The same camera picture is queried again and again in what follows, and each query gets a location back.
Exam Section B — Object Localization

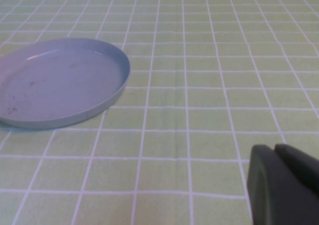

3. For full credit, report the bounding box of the blue round plate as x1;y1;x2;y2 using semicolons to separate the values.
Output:
0;37;132;130

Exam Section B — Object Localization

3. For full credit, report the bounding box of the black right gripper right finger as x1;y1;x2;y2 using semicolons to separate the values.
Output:
274;143;319;198

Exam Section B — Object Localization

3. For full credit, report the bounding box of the green checked tablecloth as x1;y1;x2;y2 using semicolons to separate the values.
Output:
0;0;319;225

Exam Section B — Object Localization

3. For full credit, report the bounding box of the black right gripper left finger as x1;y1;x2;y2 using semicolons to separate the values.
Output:
247;144;319;225

